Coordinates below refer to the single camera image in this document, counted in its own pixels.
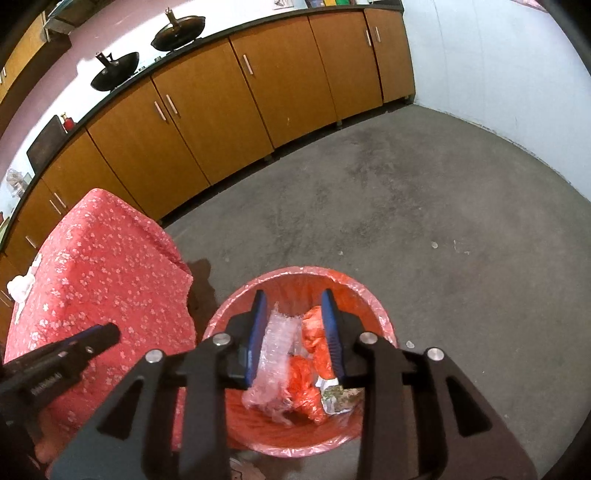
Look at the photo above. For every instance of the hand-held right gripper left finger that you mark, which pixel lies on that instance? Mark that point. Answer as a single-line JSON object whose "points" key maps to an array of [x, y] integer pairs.
{"points": [[258, 332]]}

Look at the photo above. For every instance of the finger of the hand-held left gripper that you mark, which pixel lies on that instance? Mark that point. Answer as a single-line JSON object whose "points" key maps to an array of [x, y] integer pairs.
{"points": [[104, 336]]}

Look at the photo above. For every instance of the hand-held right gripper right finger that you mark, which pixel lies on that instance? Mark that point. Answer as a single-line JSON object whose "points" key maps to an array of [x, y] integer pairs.
{"points": [[330, 332]]}

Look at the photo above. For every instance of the orange plastic bag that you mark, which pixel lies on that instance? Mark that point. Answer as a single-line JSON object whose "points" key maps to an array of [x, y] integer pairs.
{"points": [[314, 332]]}

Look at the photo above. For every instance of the clear bubble wrap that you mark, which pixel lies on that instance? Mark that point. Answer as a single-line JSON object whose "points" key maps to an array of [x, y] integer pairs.
{"points": [[272, 350]]}

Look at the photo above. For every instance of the red bin with orange liner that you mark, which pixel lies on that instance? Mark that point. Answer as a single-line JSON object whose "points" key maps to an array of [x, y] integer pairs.
{"points": [[258, 429]]}

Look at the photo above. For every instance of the red floral tablecloth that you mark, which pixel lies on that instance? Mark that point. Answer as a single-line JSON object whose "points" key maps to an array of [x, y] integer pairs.
{"points": [[106, 277]]}

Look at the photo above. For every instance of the white crumpled tissue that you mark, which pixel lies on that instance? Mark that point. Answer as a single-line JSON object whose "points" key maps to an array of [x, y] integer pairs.
{"points": [[23, 282]]}

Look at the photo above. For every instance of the glass jar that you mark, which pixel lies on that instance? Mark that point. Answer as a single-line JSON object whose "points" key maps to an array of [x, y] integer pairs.
{"points": [[16, 180]]}

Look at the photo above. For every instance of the dark cutting board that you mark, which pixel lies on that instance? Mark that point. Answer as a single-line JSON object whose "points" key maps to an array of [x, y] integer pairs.
{"points": [[46, 143]]}

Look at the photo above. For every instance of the red bottle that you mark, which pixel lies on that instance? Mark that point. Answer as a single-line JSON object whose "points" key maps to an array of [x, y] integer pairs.
{"points": [[68, 123]]}

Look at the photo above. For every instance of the wooden lower kitchen cabinets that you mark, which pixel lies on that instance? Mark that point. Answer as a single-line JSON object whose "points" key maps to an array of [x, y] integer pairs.
{"points": [[194, 115]]}

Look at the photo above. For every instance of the black open wok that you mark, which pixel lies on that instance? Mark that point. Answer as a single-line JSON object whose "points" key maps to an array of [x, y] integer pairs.
{"points": [[115, 76]]}

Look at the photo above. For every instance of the wooden upper kitchen cabinet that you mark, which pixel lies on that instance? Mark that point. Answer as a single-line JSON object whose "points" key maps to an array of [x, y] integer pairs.
{"points": [[23, 50]]}

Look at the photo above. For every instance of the black wok with lid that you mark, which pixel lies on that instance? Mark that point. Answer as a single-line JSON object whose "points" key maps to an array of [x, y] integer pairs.
{"points": [[178, 32]]}

